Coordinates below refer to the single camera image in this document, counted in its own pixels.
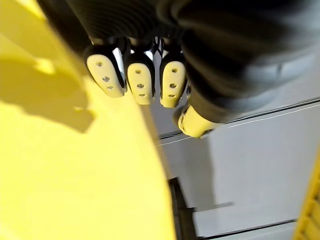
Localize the yellow slotted shelf post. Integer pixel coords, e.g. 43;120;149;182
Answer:
292;152;320;240

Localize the dark shelf frame bar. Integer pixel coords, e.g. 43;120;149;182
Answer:
167;176;198;240

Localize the yellow shelf board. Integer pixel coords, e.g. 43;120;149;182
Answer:
0;0;177;240

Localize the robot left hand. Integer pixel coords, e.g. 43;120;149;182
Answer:
36;0;320;139

